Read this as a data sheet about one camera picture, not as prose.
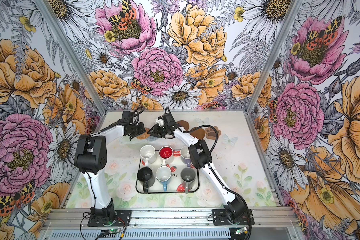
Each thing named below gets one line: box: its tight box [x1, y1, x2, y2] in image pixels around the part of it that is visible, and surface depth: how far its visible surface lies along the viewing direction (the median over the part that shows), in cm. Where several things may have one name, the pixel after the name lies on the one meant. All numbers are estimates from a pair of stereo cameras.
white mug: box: [139, 144, 156, 167], surface depth 91 cm
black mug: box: [137, 167, 155, 194], surface depth 83 cm
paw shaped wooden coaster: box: [204, 126, 222, 140], surface depth 110 cm
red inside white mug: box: [158, 146, 174, 166], surface depth 92 cm
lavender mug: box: [180, 146, 192, 168], surface depth 90 cm
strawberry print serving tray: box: [135, 149, 200, 194], surface depth 86 cm
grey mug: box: [180, 167, 196, 194], surface depth 79 cm
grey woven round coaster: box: [145, 135, 159, 142], surface depth 107 cm
